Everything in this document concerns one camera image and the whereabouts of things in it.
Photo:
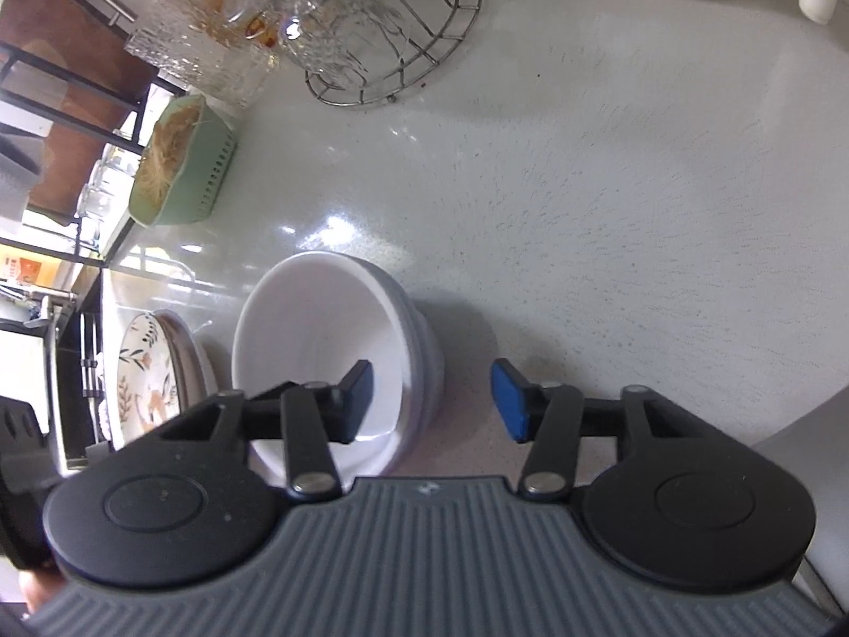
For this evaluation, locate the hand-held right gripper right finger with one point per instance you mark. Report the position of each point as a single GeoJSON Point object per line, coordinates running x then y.
{"type": "Point", "coordinates": [509, 401]}

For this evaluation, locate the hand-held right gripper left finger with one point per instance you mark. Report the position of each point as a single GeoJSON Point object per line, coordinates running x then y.
{"type": "Point", "coordinates": [357, 405]}

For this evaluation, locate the white ceramic bowl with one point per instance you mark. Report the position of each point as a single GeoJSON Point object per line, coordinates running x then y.
{"type": "Point", "coordinates": [424, 358]}
{"type": "Point", "coordinates": [298, 318]}

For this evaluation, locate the floral ceramic plate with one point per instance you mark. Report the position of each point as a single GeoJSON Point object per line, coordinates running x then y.
{"type": "Point", "coordinates": [142, 371]}

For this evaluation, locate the person's left hand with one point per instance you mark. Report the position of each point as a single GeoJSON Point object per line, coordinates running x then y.
{"type": "Point", "coordinates": [40, 590]}

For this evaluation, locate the steel sink drain rack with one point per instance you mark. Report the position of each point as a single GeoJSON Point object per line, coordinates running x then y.
{"type": "Point", "coordinates": [93, 371]}

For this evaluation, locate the yellow dish soap bottle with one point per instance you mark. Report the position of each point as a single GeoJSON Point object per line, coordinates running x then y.
{"type": "Point", "coordinates": [23, 271]}

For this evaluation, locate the clear drinking glass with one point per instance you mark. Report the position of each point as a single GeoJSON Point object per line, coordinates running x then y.
{"type": "Point", "coordinates": [105, 202]}
{"type": "Point", "coordinates": [89, 235]}
{"type": "Point", "coordinates": [121, 169]}

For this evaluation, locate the green plastic basket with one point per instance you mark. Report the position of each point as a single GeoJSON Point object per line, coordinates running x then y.
{"type": "Point", "coordinates": [192, 192]}

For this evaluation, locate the bundle of bamboo chopsticks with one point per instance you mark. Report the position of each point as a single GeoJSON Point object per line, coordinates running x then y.
{"type": "Point", "coordinates": [166, 146]}

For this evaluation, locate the black metal dish rack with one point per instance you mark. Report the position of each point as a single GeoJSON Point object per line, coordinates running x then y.
{"type": "Point", "coordinates": [141, 123]}

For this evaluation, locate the red lidded clear jar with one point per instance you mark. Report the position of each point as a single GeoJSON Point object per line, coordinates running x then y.
{"type": "Point", "coordinates": [192, 46]}

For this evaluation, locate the brown cabinet door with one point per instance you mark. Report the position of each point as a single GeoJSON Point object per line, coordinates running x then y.
{"type": "Point", "coordinates": [73, 26]}

